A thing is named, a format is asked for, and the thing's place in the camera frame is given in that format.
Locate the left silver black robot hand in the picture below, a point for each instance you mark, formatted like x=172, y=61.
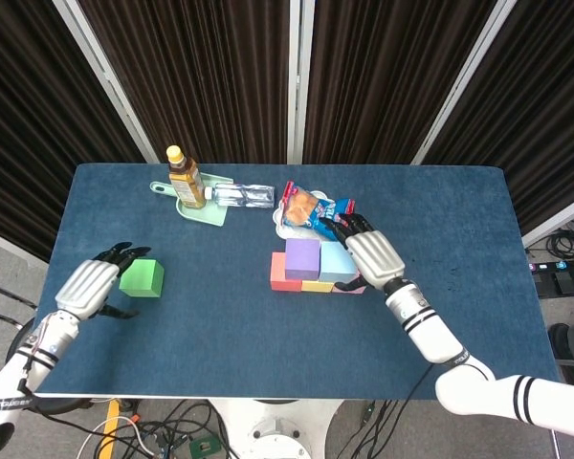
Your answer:
x=86, y=284

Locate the silver partition post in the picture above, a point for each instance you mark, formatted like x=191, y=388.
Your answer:
x=464, y=81
x=105, y=81
x=300, y=81

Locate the mint green plastic scoop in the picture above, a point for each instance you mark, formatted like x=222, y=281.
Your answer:
x=210, y=217

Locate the yellow foam cube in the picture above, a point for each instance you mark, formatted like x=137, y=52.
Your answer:
x=316, y=287

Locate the dark brown pleated curtain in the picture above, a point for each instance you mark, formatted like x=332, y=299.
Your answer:
x=196, y=72
x=28, y=119
x=387, y=72
x=545, y=95

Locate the green foam cube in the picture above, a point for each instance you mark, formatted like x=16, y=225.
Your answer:
x=141, y=279

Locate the clear plastic water bottle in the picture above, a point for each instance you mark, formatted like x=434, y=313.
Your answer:
x=241, y=195

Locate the red foam cube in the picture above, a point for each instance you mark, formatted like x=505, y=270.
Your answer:
x=278, y=277

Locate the pink foam cube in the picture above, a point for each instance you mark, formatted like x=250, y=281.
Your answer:
x=356, y=290

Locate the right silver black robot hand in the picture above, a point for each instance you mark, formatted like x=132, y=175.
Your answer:
x=375, y=258

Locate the light blue foam cube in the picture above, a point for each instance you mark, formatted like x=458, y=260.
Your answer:
x=334, y=263

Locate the blue table cloth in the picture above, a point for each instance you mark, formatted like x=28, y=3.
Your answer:
x=277, y=354

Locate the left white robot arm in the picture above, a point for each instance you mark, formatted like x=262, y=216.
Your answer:
x=43, y=344

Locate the purple foam cube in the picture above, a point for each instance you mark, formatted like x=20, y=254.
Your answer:
x=302, y=258

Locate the silver partition rail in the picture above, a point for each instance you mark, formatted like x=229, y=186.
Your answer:
x=5, y=244
x=559, y=217

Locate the white scalloped plate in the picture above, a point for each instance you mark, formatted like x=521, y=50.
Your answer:
x=280, y=229

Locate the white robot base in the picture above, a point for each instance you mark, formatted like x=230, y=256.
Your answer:
x=277, y=430

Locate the green circuit board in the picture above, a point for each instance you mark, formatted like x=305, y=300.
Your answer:
x=203, y=447

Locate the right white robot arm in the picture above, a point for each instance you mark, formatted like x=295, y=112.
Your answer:
x=430, y=330

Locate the blue red snack bag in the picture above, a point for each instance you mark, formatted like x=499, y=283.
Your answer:
x=311, y=210

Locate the yellow capped tea bottle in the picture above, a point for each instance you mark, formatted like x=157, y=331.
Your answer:
x=186, y=186

